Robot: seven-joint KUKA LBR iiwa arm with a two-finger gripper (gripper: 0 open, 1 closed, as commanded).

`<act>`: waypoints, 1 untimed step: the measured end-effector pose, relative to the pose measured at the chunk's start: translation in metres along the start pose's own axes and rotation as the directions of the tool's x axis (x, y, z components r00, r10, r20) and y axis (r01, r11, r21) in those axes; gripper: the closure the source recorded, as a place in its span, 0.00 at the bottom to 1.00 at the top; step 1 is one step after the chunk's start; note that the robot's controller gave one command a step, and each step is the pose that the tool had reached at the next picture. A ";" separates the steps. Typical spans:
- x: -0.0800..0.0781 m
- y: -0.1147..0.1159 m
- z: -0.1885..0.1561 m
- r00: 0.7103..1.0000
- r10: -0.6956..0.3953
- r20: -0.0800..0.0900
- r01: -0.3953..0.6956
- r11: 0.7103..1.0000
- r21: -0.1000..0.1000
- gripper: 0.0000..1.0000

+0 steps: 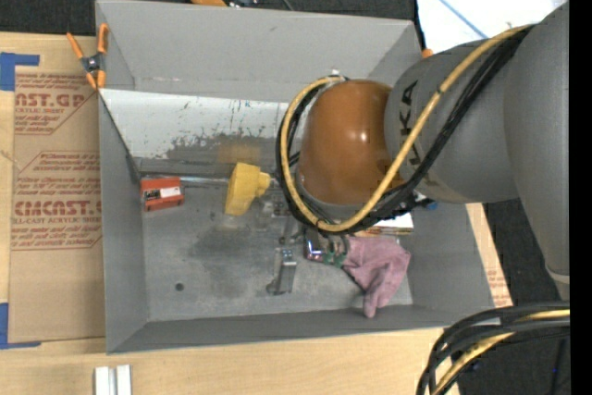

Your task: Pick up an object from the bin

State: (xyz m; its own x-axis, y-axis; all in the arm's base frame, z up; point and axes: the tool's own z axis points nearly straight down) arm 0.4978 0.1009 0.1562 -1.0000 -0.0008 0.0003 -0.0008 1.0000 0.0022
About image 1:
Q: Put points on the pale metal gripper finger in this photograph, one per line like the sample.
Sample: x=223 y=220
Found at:
x=291 y=277
x=282 y=273

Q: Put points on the grey metal bin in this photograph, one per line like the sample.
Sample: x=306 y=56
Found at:
x=222 y=273

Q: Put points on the pink cloth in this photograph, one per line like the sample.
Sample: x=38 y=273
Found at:
x=377 y=266

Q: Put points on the white printed packet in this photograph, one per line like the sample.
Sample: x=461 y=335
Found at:
x=395 y=224

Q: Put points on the yellow plastic toy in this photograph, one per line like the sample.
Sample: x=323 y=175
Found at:
x=241 y=189

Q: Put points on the red box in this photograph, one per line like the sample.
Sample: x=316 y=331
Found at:
x=162 y=194

